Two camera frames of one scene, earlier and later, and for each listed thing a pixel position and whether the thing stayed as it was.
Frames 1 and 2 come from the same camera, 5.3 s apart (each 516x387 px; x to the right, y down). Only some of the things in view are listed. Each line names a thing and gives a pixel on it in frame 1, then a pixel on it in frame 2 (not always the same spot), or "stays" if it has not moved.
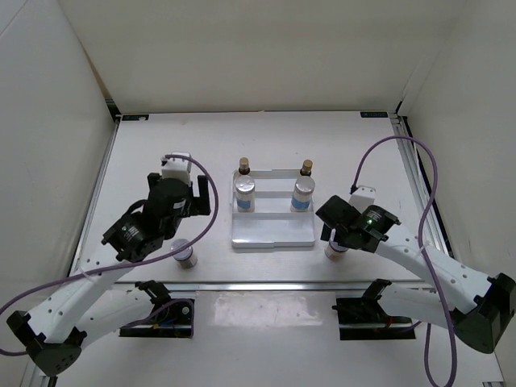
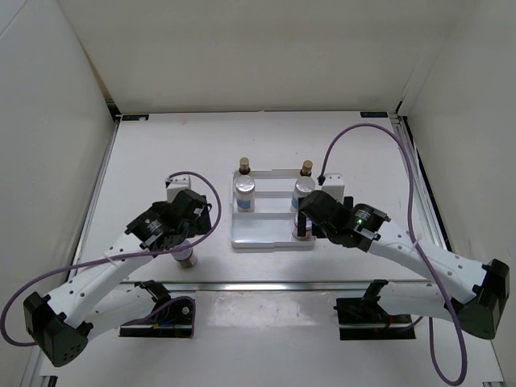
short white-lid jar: [334, 251] → [309, 236]
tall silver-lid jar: [302, 193] stays
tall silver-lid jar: [245, 190] stays
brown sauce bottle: [306, 169] stays
